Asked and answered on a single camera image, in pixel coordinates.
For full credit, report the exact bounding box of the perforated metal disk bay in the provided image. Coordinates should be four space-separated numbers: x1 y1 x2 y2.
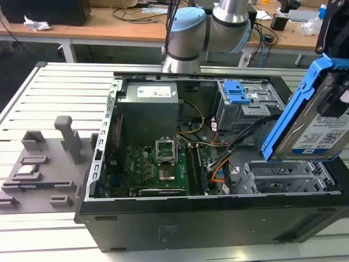
243 159 342 195

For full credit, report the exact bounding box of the blue plastic bay latch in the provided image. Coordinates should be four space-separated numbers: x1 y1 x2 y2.
221 80 251 105

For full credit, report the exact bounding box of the black open PC case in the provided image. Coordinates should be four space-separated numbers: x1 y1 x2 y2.
74 71 349 253

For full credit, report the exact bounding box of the CPU socket with metal frame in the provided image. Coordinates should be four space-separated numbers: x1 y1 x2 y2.
154 139 178 183

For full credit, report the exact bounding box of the small black device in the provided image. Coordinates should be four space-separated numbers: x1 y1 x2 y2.
270 13 289 32

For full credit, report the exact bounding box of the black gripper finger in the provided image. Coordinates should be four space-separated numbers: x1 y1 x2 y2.
317 70 349 118

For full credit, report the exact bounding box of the flat grey box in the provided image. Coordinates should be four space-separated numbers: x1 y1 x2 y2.
287 9 322 21

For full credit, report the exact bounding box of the crumpled white paper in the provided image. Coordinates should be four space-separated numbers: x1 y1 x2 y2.
23 15 52 32

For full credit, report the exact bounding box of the hard disk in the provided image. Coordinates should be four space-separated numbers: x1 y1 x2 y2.
261 53 349 162

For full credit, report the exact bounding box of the blue cable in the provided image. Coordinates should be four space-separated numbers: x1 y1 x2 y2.
259 34 270 68

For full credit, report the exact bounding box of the CPU chip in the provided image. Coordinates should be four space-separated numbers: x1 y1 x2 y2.
15 164 39 176

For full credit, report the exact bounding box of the yellow wire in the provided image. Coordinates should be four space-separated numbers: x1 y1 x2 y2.
176 100 206 135

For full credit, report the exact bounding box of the large black box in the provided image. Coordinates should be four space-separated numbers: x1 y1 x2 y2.
1 0 92 27

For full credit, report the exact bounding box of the black graphics card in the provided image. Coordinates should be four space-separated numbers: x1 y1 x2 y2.
137 187 191 197

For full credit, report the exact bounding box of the wooden desk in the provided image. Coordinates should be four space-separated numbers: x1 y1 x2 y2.
0 4 329 64

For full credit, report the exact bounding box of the grey power supply unit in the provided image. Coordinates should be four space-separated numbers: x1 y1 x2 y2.
116 81 181 140

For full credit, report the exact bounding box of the grey parts rack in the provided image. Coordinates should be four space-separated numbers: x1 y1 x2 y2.
0 115 100 217

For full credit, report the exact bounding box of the orange disk wire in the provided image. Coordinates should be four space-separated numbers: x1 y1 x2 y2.
210 157 233 184

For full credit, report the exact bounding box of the green motherboard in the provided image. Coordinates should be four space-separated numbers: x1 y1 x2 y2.
105 142 219 198

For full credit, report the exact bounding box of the black disk wire bundle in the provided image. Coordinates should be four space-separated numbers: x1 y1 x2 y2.
208 115 282 172

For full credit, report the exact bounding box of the clear plastic bag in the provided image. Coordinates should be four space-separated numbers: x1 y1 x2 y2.
300 17 322 36

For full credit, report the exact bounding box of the RAM stick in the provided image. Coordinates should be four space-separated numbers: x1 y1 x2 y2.
196 145 210 193

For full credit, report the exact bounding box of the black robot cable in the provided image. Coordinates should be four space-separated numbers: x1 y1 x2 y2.
161 0 181 65

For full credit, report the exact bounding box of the black desk cable loop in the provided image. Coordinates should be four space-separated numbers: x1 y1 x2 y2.
112 6 165 27

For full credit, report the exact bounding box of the metal disk bay cage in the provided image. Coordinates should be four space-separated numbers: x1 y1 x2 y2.
216 79 287 132

